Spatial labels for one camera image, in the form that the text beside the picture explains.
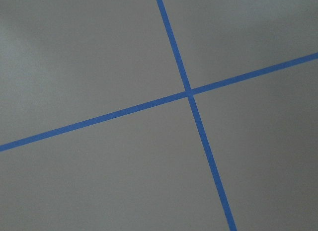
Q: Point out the brown paper table cover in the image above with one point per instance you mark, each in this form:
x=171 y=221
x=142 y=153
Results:
x=130 y=157

